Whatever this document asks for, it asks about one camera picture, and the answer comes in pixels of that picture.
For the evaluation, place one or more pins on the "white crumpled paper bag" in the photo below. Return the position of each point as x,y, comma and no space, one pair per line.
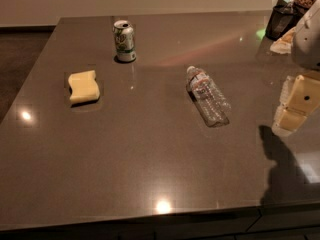
283,44

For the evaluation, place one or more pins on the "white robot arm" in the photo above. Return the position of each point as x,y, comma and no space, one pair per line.
305,49

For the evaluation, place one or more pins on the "green white soda can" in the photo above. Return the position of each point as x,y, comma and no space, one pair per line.
123,32

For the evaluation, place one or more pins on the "yellow sponge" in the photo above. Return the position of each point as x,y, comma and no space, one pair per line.
84,87

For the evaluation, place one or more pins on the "clear plastic water bottle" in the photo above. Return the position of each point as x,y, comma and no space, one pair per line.
208,98

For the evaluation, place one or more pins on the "black mesh basket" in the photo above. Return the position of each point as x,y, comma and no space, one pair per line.
282,19

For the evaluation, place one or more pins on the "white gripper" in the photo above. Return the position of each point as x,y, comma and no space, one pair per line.
308,42

